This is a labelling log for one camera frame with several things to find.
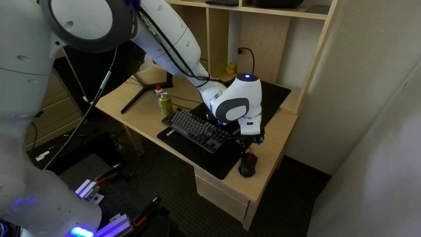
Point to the black desk mat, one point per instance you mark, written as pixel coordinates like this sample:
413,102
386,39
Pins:
228,132

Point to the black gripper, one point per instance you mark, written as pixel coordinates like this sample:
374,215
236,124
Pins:
249,140

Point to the white red small bottle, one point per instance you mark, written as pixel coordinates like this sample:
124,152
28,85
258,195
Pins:
158,90

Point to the grey mechanical keyboard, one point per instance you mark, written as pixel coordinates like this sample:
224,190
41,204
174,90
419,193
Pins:
198,131

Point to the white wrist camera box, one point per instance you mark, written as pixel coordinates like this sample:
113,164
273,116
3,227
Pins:
250,127

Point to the yellow rubber duck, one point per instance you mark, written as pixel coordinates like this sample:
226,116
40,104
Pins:
230,69

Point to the black computer mouse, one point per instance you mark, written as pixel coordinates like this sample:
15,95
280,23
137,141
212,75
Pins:
248,165

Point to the yellow-green drink can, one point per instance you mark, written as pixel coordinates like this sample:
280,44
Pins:
165,104

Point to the wooden shelf unit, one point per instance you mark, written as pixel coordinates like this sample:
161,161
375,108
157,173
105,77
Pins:
280,45

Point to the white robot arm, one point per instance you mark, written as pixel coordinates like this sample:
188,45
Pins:
32,32

